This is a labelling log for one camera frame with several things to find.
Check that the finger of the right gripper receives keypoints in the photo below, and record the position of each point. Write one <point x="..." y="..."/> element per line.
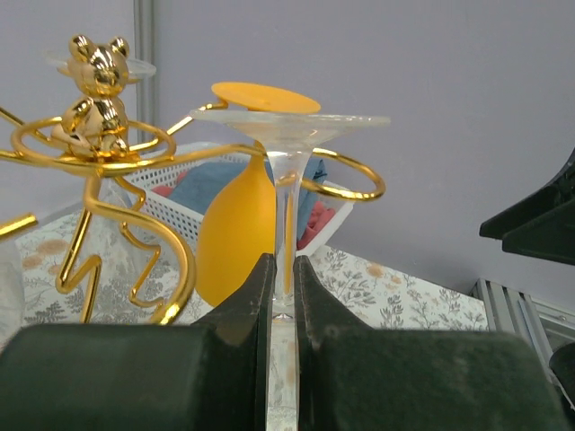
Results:
<point x="540" y="226"/>

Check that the red cloth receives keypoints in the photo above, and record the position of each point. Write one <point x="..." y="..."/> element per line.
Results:
<point x="312" y="212"/>

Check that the yellow plastic goblet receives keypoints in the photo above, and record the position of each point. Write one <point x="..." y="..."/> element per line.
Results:
<point x="239" y="225"/>

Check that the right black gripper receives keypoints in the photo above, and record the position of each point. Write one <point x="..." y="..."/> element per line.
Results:
<point x="563" y="367"/>

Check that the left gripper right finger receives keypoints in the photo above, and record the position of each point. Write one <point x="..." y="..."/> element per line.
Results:
<point x="355" y="377"/>

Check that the clear glass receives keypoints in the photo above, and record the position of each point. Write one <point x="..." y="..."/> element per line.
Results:
<point x="286" y="141"/>

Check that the blue folded cloth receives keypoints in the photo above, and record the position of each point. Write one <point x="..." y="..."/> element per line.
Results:
<point x="197" y="187"/>

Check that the white plastic basket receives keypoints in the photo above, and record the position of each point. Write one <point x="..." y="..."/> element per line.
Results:
<point x="187" y="222"/>

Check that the aluminium front rail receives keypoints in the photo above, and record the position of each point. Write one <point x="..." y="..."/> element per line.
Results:
<point x="543" y="326"/>

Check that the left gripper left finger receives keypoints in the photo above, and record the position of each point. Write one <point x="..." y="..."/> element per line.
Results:
<point x="208" y="375"/>

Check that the floral table mat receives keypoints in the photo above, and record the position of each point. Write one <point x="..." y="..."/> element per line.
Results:
<point x="381" y="297"/>

